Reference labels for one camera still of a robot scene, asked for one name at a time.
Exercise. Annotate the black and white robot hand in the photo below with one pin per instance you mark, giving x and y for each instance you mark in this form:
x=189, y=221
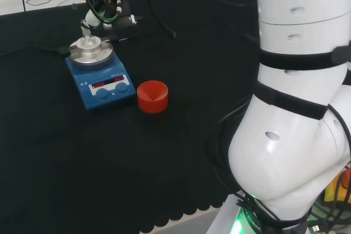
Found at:
x=123, y=25

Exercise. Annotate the heater with blue base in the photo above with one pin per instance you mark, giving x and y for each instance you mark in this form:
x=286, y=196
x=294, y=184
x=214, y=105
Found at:
x=102, y=99

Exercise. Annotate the red ribbed plastic cup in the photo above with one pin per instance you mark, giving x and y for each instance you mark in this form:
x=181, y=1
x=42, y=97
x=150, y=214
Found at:
x=152, y=102

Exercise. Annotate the black bench cloth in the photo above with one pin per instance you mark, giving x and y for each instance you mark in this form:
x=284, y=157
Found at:
x=82, y=162

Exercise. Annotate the yellow stop button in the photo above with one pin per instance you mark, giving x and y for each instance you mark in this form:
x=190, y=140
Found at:
x=329, y=193

